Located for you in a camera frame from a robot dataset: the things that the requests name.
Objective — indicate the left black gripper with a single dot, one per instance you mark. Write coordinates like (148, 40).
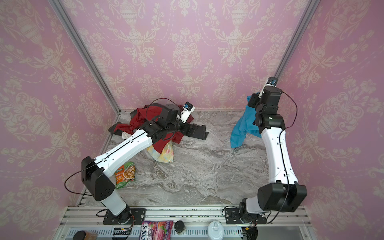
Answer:
(176, 113)

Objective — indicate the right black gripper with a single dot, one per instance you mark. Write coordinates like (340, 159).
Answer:
(254, 100)

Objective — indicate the red cloth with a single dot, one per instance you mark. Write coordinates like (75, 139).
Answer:
(150, 133)

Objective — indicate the turquoise blue cloth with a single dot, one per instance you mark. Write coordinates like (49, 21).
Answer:
(243, 127)

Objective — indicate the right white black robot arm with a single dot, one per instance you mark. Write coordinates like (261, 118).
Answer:
(283, 193)

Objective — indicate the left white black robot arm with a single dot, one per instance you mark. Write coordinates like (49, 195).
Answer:
(96, 172)

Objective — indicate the dark grey cloth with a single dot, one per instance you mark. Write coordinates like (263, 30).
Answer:
(140, 116)

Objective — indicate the yellow pastel tie-dye cloth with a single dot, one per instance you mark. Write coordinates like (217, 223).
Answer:
(166, 156)

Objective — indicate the white cloth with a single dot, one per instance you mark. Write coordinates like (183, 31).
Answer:
(125, 135)

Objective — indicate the green orange snack packet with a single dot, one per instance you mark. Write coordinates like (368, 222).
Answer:
(125, 174)

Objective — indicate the black round cap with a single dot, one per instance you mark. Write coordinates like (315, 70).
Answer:
(179, 227)

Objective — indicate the pink candy bag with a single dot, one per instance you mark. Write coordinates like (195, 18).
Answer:
(161, 230)

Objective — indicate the white round lid container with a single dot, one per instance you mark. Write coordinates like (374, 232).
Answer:
(216, 231)

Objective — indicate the brown jar with black lid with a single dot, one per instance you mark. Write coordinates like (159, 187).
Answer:
(85, 235)

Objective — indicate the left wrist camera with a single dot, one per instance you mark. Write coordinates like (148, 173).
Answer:
(187, 109)

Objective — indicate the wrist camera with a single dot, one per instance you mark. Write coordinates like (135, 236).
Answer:
(271, 82)
(187, 109)

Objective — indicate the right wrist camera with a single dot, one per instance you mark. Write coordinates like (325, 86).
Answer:
(271, 82)

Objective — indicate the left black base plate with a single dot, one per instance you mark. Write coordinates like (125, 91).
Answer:
(133, 216)

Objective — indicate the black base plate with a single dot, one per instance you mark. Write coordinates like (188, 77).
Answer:
(133, 216)
(234, 216)

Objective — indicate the right aluminium corner post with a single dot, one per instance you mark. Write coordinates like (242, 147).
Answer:
(296, 37)

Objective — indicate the aluminium corner post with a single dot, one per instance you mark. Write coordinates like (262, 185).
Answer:
(296, 37)
(75, 36)

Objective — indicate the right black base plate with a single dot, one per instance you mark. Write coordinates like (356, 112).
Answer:
(234, 216)

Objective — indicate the aluminium front rail frame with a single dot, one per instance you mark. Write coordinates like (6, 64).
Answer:
(283, 226)

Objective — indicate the left aluminium corner post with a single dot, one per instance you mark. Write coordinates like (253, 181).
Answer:
(75, 36)

